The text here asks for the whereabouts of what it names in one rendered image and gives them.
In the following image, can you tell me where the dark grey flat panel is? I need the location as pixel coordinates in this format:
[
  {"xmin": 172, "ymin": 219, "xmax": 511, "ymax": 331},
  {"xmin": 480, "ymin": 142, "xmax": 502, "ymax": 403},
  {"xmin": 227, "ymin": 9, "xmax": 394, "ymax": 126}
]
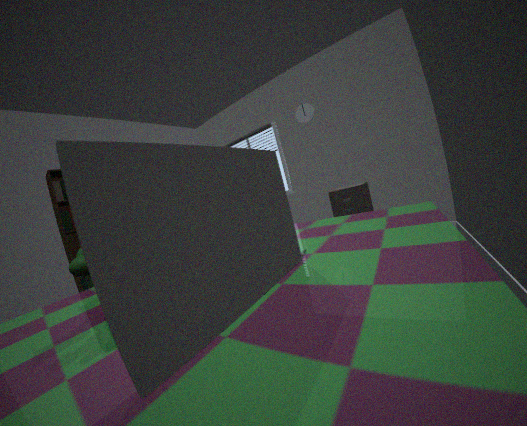
[{"xmin": 56, "ymin": 140, "xmax": 302, "ymax": 399}]

